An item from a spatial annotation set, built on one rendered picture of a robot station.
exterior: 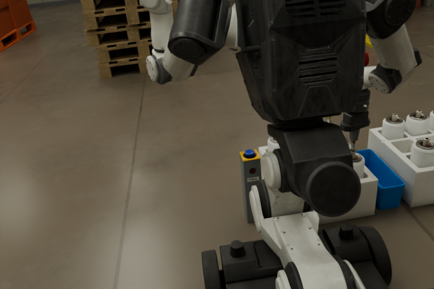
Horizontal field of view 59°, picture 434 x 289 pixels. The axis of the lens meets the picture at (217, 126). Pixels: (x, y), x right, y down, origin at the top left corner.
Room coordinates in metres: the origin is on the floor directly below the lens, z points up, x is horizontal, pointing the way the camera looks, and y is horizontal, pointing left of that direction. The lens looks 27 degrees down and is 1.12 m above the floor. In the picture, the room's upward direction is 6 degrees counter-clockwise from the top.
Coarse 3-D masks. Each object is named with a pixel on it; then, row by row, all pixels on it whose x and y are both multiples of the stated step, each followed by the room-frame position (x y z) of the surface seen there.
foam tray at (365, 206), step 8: (264, 152) 1.51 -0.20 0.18; (368, 176) 1.25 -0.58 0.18; (368, 184) 1.22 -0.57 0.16; (376, 184) 1.22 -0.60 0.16; (368, 192) 1.22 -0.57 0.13; (376, 192) 1.22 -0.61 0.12; (360, 200) 1.21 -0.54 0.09; (368, 200) 1.22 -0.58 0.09; (352, 208) 1.21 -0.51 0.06; (360, 208) 1.21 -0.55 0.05; (368, 208) 1.22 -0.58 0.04; (320, 216) 1.20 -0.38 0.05; (344, 216) 1.21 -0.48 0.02; (352, 216) 1.21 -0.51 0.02; (360, 216) 1.21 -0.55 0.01
